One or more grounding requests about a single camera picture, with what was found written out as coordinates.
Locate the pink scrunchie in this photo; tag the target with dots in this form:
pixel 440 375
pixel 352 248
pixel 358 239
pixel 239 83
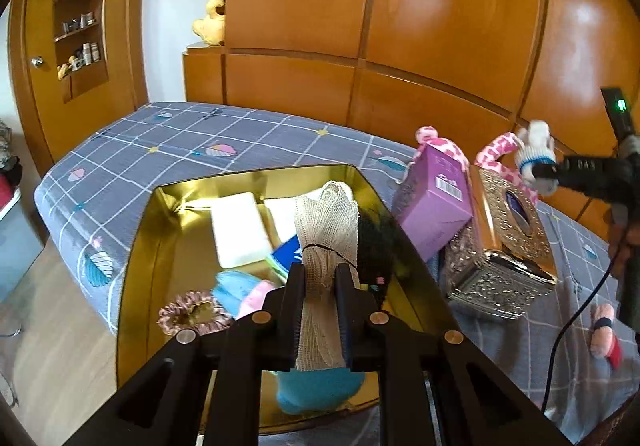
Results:
pixel 192 311

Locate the beige mesh cloth roll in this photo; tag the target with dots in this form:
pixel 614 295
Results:
pixel 322 226

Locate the small white blue-striped plush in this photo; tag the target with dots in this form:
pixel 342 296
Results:
pixel 537 151

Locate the black hair piece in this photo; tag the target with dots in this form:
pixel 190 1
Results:
pixel 372 246

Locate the wooden panel headboard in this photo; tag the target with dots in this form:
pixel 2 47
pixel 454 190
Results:
pixel 425 26

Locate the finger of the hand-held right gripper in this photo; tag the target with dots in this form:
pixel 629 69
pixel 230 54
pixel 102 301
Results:
pixel 580 173

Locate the yellow duck plush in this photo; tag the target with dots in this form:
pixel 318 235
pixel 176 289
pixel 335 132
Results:
pixel 211 21

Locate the round door knob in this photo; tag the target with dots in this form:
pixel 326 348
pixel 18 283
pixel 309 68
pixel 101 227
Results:
pixel 36 61

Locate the purple box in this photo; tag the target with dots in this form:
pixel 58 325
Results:
pixel 432 206

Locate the person's right hand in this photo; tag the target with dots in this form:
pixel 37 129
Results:
pixel 622 246

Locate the pig plush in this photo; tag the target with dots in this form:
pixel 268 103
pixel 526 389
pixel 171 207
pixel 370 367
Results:
pixel 605 338

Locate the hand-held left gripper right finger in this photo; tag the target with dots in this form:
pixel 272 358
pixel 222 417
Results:
pixel 344 321

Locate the small white tissue pack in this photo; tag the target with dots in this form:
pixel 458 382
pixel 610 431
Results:
pixel 280 221

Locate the gold tray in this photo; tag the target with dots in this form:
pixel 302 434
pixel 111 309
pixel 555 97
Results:
pixel 145 276

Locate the blue packet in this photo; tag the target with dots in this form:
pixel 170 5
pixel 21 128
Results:
pixel 287 256

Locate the dark clothes pile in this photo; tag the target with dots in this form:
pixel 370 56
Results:
pixel 9 163

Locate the wooden bed frame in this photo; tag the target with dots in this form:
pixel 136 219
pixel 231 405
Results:
pixel 615 428

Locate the wooden cabinet with shelf niche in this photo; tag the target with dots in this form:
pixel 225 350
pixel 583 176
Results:
pixel 100 101

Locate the ornate silver gold tissue box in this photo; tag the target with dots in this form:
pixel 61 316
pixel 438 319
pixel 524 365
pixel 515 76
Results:
pixel 500 251

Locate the shelf of small bottles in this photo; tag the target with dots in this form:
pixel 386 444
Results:
pixel 85 55

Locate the pink spotted plush toy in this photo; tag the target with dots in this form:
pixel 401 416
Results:
pixel 492 151

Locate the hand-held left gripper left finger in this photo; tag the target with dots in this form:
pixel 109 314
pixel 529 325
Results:
pixel 296 321

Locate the light blue plush toy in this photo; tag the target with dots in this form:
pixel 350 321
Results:
pixel 320 391

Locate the bed with grey checked sheet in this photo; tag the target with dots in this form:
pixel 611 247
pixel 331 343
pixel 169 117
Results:
pixel 200 136

